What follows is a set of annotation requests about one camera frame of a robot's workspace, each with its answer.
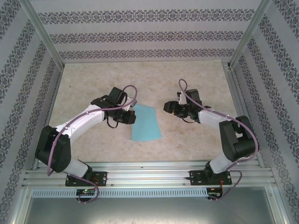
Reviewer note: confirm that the light blue cloth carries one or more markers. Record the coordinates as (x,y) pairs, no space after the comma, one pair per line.
(146,126)

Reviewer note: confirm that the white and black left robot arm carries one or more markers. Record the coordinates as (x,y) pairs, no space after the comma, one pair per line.
(77,121)

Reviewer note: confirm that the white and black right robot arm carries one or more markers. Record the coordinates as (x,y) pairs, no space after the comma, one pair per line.
(210,119)

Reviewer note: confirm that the grey metal sheet panel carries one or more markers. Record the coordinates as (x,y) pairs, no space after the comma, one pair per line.
(149,210)

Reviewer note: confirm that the aluminium side rail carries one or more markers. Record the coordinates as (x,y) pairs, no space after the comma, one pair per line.
(236,93)
(55,91)

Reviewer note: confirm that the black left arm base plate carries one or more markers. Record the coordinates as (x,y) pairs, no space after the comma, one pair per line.
(101,178)

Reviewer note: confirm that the aluminium mounting rail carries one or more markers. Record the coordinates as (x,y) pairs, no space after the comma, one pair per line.
(149,173)

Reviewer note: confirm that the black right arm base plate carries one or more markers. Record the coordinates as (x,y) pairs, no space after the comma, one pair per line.
(195,177)

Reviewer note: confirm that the aluminium frame post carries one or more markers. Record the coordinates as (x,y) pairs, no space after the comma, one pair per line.
(44,32)
(250,35)

